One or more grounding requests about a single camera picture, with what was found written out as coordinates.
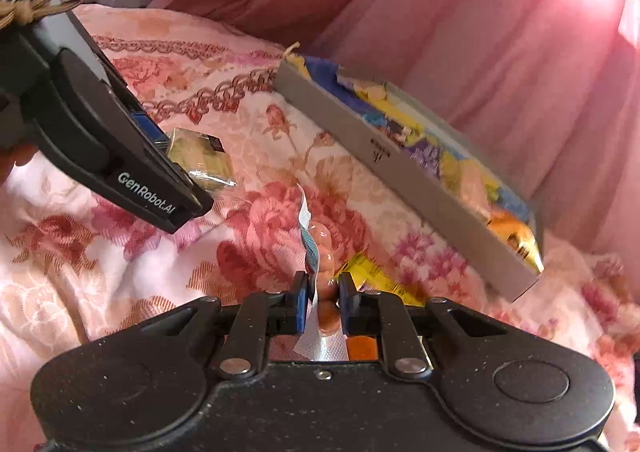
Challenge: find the green gold snack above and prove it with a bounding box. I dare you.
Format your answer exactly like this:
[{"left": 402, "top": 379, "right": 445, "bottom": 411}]
[{"left": 156, "top": 128, "right": 236, "bottom": 194}]

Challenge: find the sausage packet clear white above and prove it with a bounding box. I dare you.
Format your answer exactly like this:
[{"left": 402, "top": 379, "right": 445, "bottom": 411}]
[{"left": 294, "top": 185, "right": 348, "bottom": 362}]

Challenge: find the orange mandarin fruit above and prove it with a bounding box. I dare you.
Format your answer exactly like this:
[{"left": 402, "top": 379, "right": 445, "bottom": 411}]
[{"left": 346, "top": 336, "right": 378, "bottom": 361}]

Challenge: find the left hand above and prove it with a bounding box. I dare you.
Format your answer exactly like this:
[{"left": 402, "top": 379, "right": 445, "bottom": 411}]
[{"left": 0, "top": 142, "right": 38, "bottom": 185}]

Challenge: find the pink floral bed sheet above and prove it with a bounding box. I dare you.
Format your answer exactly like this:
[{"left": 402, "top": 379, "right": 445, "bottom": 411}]
[{"left": 1, "top": 5, "right": 639, "bottom": 451}]

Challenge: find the golden yellow snack packet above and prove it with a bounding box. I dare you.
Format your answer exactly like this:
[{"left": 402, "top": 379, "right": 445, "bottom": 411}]
[{"left": 340, "top": 253, "right": 425, "bottom": 307}]

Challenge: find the grey cardboard tray box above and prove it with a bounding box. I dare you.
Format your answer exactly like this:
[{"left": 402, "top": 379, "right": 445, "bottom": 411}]
[{"left": 273, "top": 60, "right": 540, "bottom": 302}]

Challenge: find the pink curtain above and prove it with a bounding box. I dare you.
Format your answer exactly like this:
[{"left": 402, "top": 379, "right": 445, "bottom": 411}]
[{"left": 150, "top": 0, "right": 640, "bottom": 268}]

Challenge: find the brown elastic cord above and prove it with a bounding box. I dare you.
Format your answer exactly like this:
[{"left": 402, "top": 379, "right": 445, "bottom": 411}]
[{"left": 0, "top": 0, "right": 89, "bottom": 31}]

